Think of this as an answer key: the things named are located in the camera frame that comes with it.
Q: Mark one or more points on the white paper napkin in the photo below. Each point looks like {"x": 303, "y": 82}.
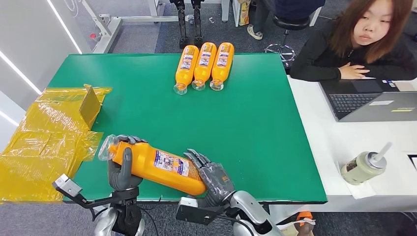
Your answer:
{"x": 361, "y": 192}

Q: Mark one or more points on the white drinking straw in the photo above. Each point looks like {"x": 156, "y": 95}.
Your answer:
{"x": 383, "y": 150}

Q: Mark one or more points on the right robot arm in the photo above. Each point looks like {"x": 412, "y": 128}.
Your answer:
{"x": 251, "y": 205}

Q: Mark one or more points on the grey laptop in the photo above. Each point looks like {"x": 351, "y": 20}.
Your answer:
{"x": 351, "y": 101}

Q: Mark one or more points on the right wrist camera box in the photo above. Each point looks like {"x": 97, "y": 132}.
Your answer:
{"x": 195, "y": 213}

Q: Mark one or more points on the black robot leg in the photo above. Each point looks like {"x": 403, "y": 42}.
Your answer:
{"x": 197, "y": 22}
{"x": 182, "y": 26}

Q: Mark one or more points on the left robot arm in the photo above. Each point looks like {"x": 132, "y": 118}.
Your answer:
{"x": 104, "y": 224}

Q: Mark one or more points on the orange juice bottle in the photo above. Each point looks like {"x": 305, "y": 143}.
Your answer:
{"x": 204, "y": 65}
{"x": 222, "y": 65}
{"x": 186, "y": 68}

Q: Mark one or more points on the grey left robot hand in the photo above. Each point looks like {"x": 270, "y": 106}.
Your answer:
{"x": 122, "y": 179}

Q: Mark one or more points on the person's hand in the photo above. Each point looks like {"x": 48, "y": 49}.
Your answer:
{"x": 353, "y": 71}

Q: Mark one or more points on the beige notebook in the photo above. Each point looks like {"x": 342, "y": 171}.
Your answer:
{"x": 405, "y": 85}

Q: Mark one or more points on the green table mat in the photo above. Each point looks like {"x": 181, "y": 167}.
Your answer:
{"x": 244, "y": 130}

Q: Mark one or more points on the printed cardboard carton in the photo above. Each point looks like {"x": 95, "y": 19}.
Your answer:
{"x": 244, "y": 13}

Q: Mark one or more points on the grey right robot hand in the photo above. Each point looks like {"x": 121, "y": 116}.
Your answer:
{"x": 215, "y": 182}

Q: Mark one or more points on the white metal frame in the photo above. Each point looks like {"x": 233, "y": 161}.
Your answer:
{"x": 107, "y": 35}

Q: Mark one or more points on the black stool with chrome base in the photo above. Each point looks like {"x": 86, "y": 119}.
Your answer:
{"x": 290, "y": 22}

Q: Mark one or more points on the black framed device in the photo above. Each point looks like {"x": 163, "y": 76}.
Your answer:
{"x": 413, "y": 162}

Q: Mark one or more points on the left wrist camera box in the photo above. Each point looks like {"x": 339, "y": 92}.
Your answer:
{"x": 66, "y": 185}

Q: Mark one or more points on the pale cup with lid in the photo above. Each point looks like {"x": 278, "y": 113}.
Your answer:
{"x": 358, "y": 169}

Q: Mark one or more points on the yellow wrapped cardboard box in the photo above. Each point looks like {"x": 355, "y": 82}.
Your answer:
{"x": 39, "y": 146}

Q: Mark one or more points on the person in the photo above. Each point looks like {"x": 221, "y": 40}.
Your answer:
{"x": 319, "y": 58}
{"x": 293, "y": 8}

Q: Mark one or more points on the orange plastic object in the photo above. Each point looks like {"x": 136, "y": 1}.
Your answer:
{"x": 304, "y": 216}

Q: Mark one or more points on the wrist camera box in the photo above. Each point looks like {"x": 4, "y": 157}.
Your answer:
{"x": 66, "y": 185}
{"x": 195, "y": 213}

